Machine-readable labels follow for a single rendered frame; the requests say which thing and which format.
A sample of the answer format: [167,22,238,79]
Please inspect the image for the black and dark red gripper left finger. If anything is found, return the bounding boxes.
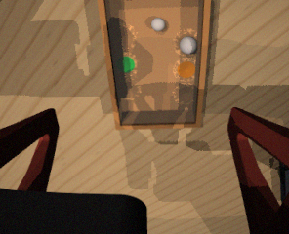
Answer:
[0,108,60,192]

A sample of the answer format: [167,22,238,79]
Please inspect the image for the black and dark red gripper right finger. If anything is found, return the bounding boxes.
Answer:
[227,107,289,234]

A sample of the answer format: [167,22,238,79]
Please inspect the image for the wooden ball-in-hole puzzle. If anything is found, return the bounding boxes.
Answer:
[98,0,211,130]

